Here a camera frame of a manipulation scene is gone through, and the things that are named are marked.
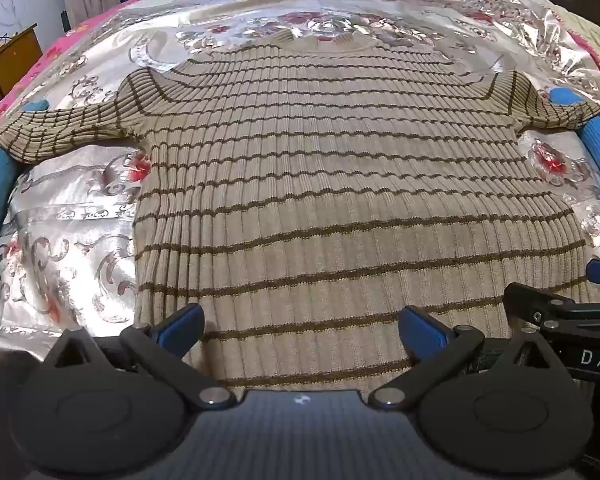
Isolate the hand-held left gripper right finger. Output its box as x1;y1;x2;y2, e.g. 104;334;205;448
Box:
367;305;569;408

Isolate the beige brown-striped ribbed sweater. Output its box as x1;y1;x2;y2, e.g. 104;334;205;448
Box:
0;29;600;392

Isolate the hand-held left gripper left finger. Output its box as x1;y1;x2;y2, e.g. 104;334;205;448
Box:
44;303;237;409

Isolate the silver floral blanket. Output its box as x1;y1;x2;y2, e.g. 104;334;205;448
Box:
0;0;600;353

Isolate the wooden side cabinet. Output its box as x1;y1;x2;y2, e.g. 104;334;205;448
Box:
0;24;44;117

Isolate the pink floral quilt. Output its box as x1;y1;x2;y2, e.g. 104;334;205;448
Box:
0;0;600;133

